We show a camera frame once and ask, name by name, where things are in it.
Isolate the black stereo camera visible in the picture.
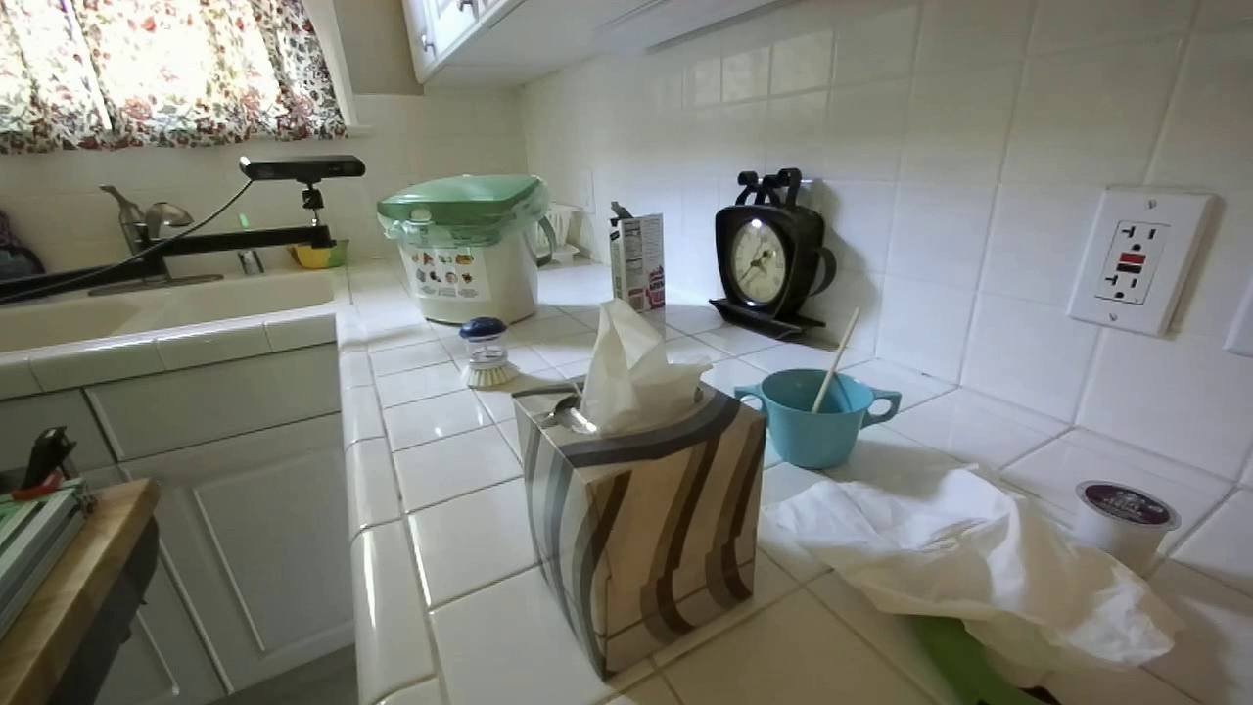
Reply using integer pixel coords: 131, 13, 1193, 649
236, 154, 368, 182

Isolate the floral window curtain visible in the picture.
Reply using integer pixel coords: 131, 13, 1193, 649
0, 0, 352, 154

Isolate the blue two-handled cup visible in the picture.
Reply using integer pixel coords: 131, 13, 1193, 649
732, 364, 905, 474

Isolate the white GFCI wall outlet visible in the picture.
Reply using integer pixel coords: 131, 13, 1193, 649
1066, 186, 1219, 340

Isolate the small printed carton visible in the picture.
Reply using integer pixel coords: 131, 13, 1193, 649
607, 196, 669, 314

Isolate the black clamp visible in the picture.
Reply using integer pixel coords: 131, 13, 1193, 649
14, 421, 78, 500

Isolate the metal mounting rail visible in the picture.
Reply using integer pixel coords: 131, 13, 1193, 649
0, 474, 90, 632

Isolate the white panelled base cabinet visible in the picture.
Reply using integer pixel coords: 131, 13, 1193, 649
0, 310, 361, 705

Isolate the white tissue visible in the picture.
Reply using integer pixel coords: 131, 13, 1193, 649
575, 297, 716, 434

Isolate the chrome sink faucet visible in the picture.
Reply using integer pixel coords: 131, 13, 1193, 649
96, 179, 199, 257

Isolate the striped tissue box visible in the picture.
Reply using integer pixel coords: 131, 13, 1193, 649
510, 382, 770, 681

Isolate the white stir stick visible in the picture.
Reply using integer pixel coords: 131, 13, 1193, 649
806, 304, 866, 420

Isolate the white crumpled cloth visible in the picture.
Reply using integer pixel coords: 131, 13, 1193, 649
758, 467, 1178, 686

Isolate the black camera cable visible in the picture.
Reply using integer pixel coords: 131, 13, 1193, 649
165, 173, 258, 254

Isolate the green flat object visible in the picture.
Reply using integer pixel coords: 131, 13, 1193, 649
905, 615, 1048, 705

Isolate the wooden table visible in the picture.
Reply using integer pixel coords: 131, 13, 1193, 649
0, 474, 165, 705

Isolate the clear glass mug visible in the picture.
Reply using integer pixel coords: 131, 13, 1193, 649
526, 201, 590, 271

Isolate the yellow bowl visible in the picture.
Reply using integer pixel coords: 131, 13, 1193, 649
284, 236, 352, 273

